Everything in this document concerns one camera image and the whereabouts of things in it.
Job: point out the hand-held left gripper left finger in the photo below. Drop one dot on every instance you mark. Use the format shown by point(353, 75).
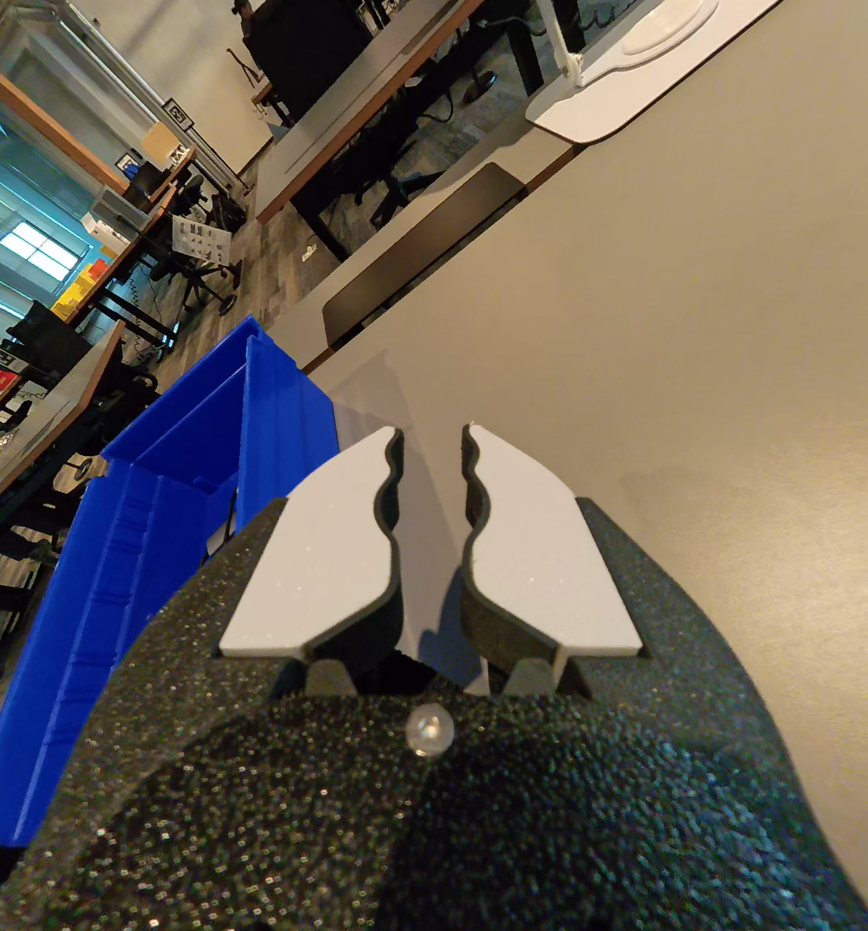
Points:
point(310, 567)

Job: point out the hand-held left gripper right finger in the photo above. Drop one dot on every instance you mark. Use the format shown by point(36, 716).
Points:
point(550, 567)

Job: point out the blue plastic bin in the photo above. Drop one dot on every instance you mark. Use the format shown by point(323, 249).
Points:
point(77, 618)

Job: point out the grey desk wooden edge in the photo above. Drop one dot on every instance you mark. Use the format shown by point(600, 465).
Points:
point(48, 407)

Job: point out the black office chair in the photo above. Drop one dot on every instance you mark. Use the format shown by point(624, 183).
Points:
point(201, 280)
point(397, 189)

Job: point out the white power strip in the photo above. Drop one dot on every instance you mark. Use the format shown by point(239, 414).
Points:
point(310, 252)

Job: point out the black monitor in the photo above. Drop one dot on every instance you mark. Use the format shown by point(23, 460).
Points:
point(303, 51)
point(48, 342)

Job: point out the white picture sheet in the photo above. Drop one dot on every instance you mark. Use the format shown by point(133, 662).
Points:
point(202, 238)

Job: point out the yellow storage bins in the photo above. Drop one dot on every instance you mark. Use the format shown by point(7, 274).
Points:
point(70, 298)

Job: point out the red storage bin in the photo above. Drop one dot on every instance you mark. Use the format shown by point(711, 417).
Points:
point(98, 270)

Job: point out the paned window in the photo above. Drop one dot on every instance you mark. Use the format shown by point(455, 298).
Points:
point(45, 251)

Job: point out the long grey desk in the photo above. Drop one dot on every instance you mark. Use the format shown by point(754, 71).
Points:
point(346, 109)

